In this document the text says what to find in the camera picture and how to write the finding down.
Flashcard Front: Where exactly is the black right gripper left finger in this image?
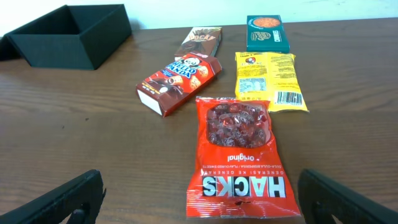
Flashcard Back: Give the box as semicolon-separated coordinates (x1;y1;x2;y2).
1;169;106;223

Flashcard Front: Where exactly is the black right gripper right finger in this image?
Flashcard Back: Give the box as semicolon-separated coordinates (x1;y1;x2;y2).
298;169;397;224

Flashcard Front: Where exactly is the red Hacks candy bag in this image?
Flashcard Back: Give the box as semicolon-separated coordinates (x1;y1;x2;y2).
186;97;300;218

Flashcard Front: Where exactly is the yellow snack packet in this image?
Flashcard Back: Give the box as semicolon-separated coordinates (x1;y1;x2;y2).
235;52;308;112

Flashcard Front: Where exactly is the red Hello Panda box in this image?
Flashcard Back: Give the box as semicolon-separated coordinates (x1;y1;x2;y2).
136;52;222;117

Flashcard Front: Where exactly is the black storage box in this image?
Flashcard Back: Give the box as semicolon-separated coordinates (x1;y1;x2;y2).
1;4;132;70

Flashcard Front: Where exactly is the teal coconut cookies box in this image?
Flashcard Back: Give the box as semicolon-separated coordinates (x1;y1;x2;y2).
246;15;290;54

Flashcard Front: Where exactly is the brown Pocky chocolate box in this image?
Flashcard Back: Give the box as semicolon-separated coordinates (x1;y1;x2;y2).
175;27;222;60

